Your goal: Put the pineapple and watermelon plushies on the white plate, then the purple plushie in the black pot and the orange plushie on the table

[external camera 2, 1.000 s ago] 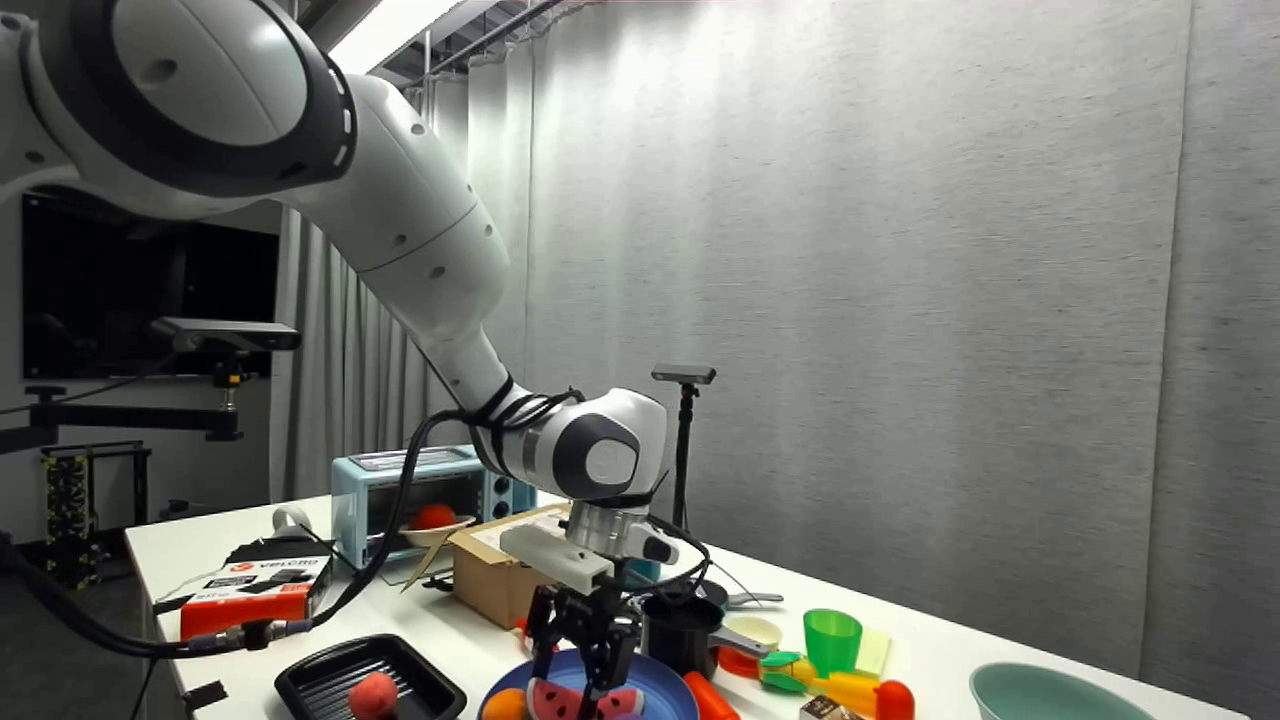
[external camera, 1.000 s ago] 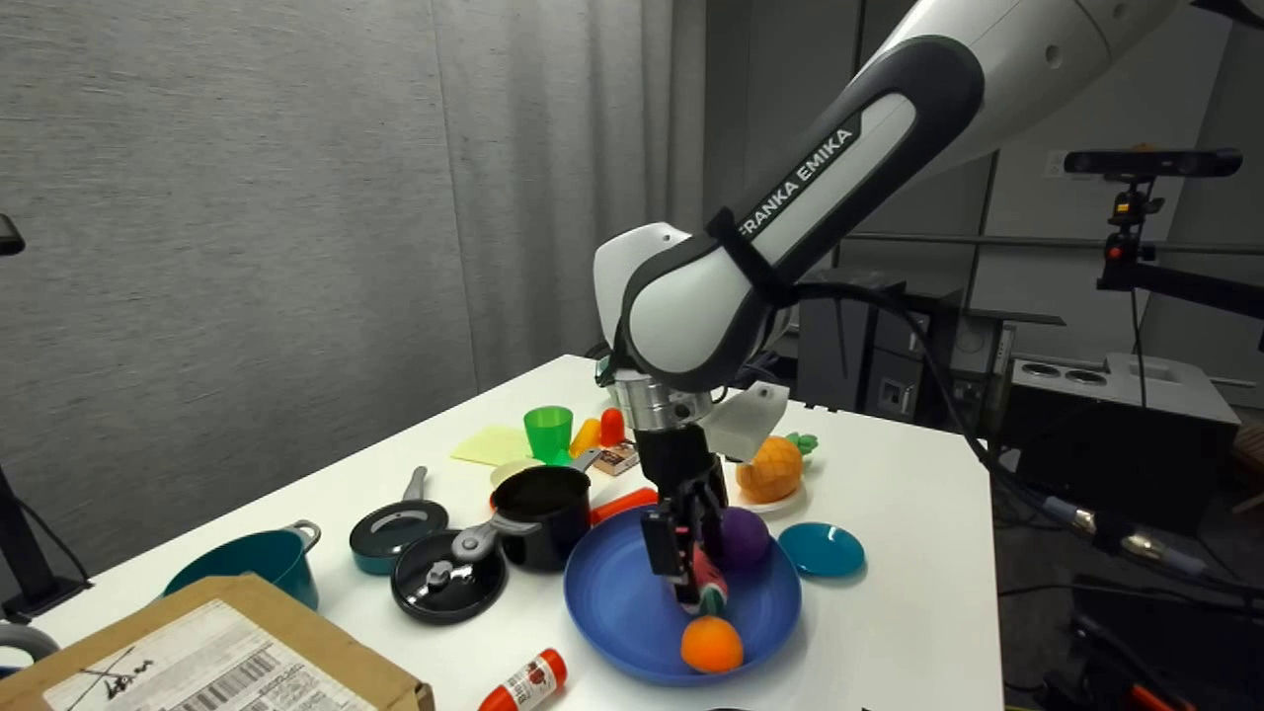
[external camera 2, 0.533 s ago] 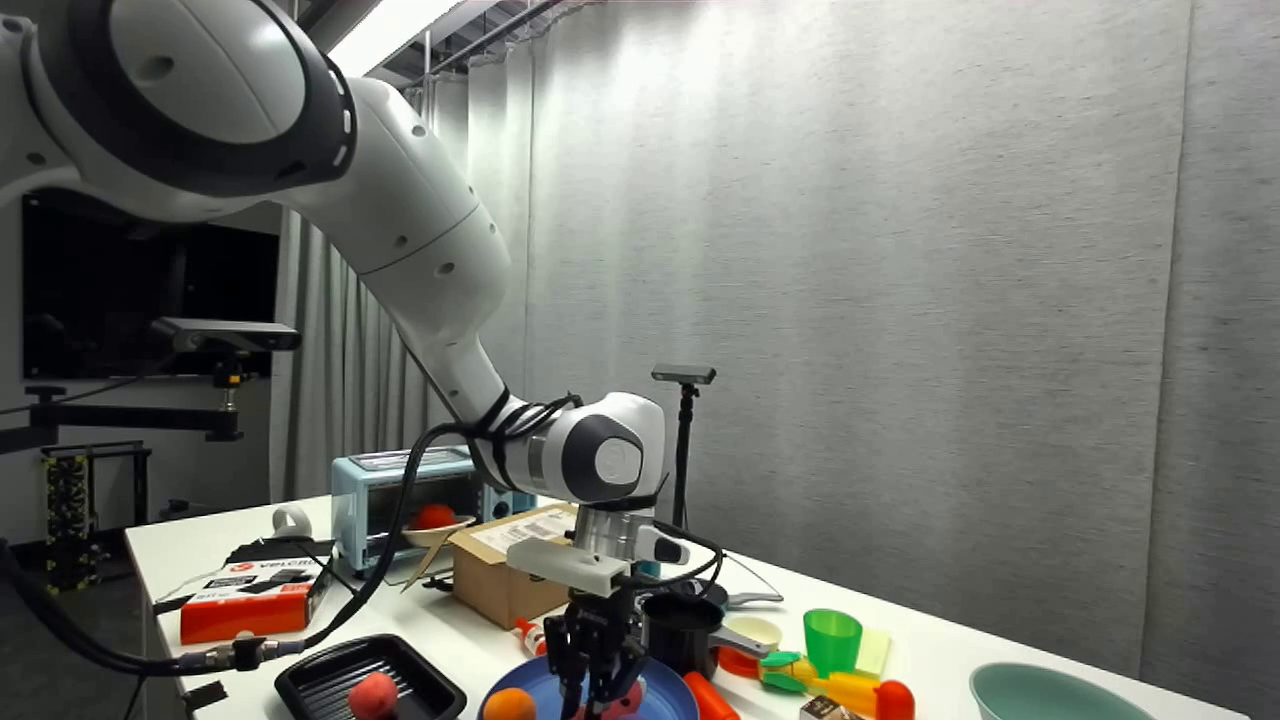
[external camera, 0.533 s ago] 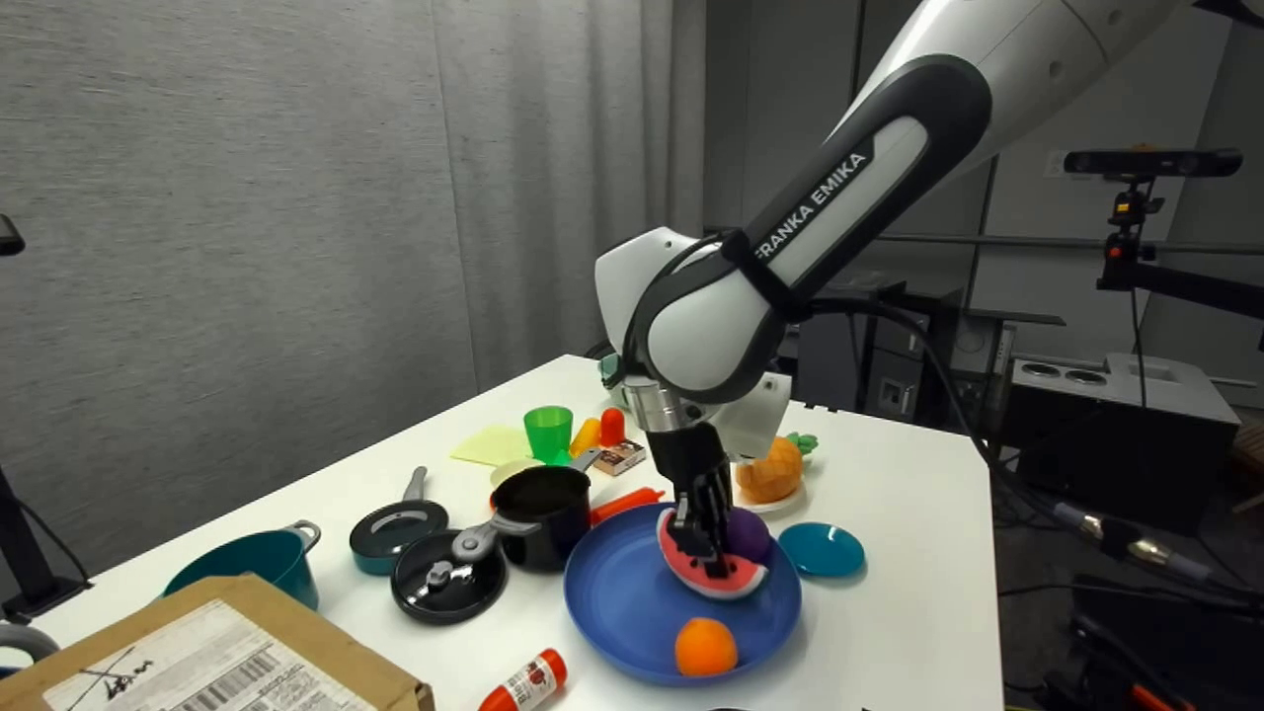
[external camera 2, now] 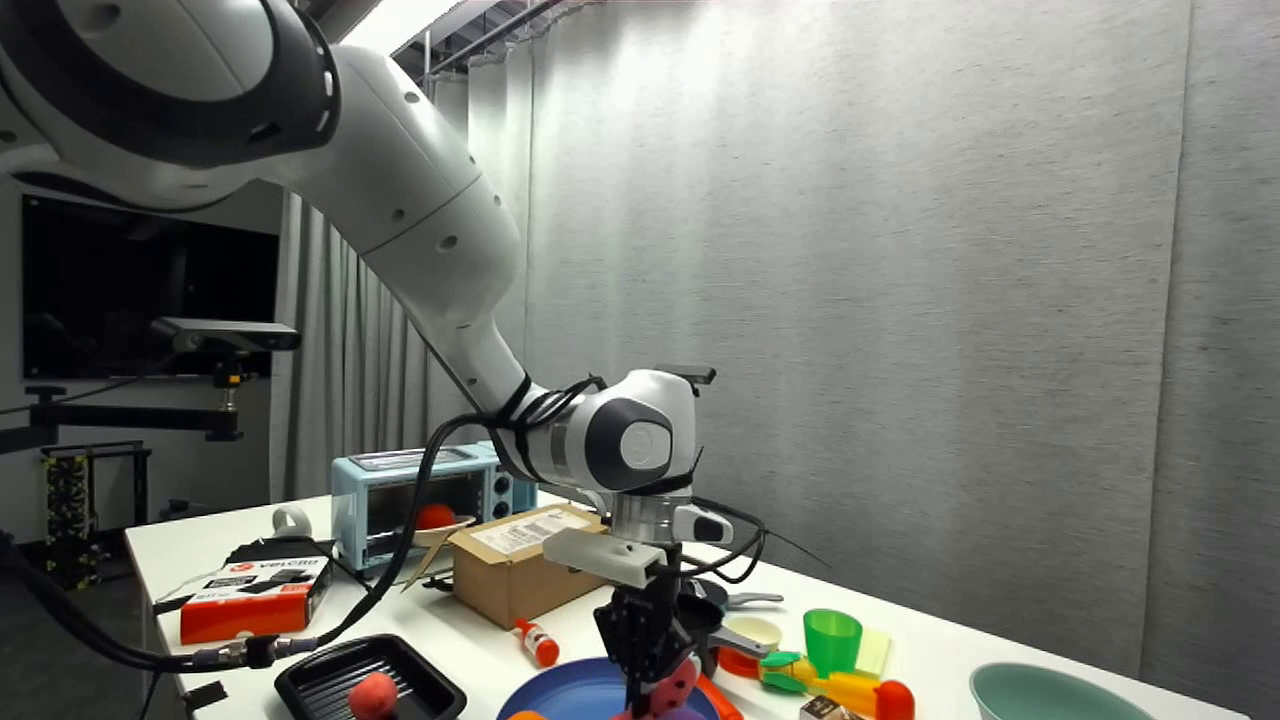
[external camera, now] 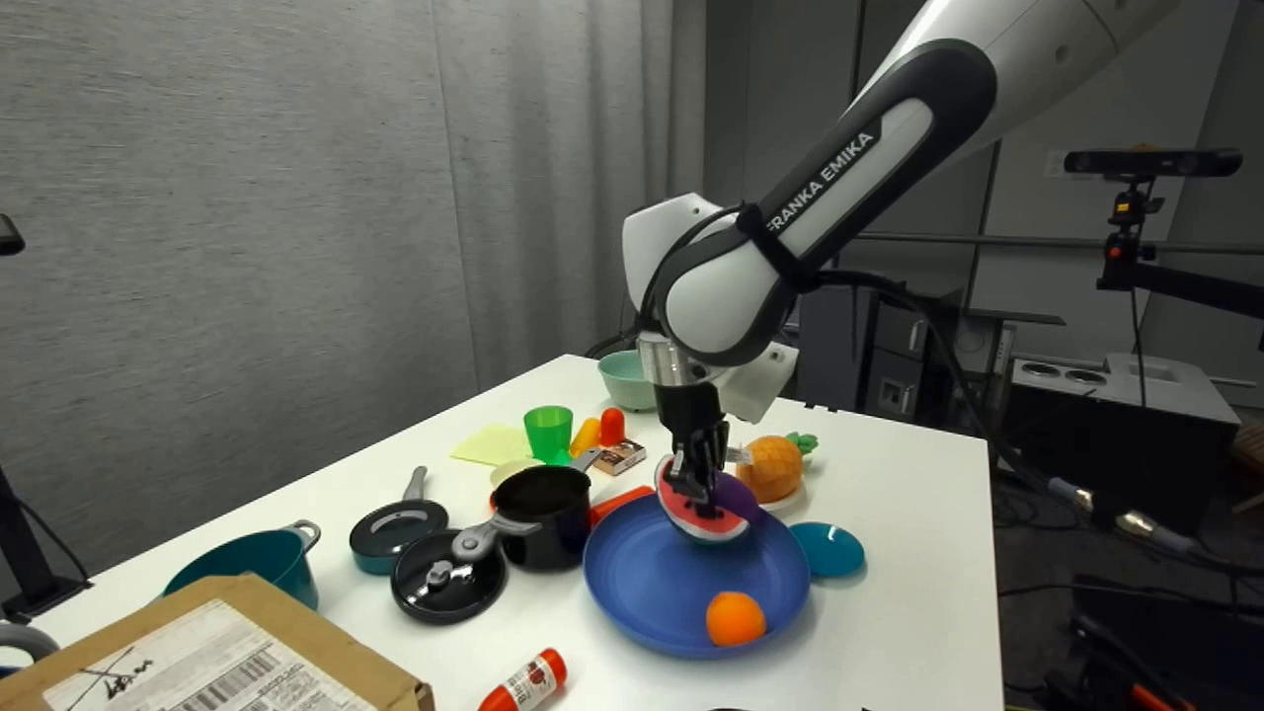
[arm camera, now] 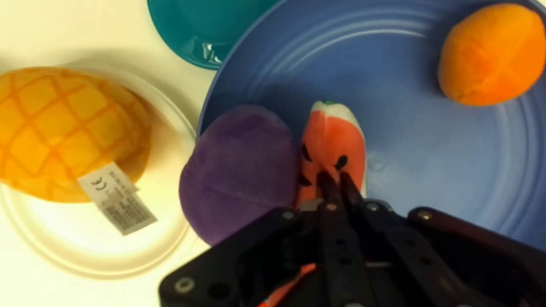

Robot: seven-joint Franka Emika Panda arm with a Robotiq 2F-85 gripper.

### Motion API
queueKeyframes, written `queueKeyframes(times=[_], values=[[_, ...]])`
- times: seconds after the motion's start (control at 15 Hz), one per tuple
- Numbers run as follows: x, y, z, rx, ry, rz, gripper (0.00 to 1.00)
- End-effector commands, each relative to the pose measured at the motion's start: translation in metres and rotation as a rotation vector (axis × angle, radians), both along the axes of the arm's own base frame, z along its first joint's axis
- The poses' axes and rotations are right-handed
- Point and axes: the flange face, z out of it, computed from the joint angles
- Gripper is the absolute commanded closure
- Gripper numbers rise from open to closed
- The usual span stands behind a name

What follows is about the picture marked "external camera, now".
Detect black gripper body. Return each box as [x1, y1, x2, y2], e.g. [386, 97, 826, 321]
[652, 371, 734, 457]

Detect purple plush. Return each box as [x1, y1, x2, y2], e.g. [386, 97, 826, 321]
[708, 474, 764, 521]

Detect red watermelon slice plush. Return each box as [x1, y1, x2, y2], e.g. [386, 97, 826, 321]
[652, 467, 760, 549]

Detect orange pineapple plush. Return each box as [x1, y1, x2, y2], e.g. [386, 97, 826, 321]
[730, 428, 822, 508]

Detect orange ball plush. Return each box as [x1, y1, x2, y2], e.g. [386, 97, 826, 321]
[703, 589, 772, 657]

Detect blue plastic plate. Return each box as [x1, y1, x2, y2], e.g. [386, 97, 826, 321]
[582, 494, 813, 665]

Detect small teal plate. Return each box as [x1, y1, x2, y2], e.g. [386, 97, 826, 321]
[786, 517, 873, 585]

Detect black toy pot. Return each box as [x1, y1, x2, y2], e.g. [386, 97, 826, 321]
[452, 461, 597, 578]

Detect black pot lid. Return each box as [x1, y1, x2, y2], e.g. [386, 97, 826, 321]
[386, 525, 515, 629]

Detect teal toy pot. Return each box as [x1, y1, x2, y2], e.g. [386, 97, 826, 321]
[158, 517, 327, 618]

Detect small printed card box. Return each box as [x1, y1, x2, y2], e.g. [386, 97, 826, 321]
[583, 436, 652, 482]

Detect mint green bowl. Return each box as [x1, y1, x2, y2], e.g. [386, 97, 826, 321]
[597, 344, 662, 417]

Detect green plastic cup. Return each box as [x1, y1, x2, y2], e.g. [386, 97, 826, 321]
[523, 403, 576, 471]

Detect pale yellow cloth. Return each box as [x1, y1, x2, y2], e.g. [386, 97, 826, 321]
[452, 423, 541, 474]

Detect black computer tower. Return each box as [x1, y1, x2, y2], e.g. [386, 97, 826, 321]
[863, 292, 968, 423]

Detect red white glue stick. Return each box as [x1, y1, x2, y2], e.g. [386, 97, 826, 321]
[474, 644, 573, 711]

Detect dark teal frying pan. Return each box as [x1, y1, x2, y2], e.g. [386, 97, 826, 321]
[345, 461, 453, 579]

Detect dark glasses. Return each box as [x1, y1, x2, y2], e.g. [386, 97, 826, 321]
[1022, 356, 1114, 388]

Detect white side desk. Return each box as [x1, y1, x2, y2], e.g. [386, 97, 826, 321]
[1003, 352, 1246, 531]

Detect black floor case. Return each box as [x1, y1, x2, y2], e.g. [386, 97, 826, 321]
[1065, 573, 1264, 711]

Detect gray curtain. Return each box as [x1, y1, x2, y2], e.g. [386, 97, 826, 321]
[0, 0, 708, 585]

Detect cardboard shipping box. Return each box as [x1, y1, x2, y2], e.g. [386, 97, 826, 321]
[0, 573, 439, 711]

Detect black tripod legs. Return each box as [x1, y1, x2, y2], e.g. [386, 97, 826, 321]
[0, 467, 91, 623]

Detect gray round object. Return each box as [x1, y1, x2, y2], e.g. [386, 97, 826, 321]
[0, 621, 63, 669]

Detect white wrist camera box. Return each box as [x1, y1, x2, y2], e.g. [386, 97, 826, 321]
[716, 334, 801, 428]

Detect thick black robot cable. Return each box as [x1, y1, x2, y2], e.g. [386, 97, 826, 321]
[786, 261, 1264, 569]

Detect black camera on boom arm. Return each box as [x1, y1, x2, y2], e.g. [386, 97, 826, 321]
[1063, 147, 1264, 324]

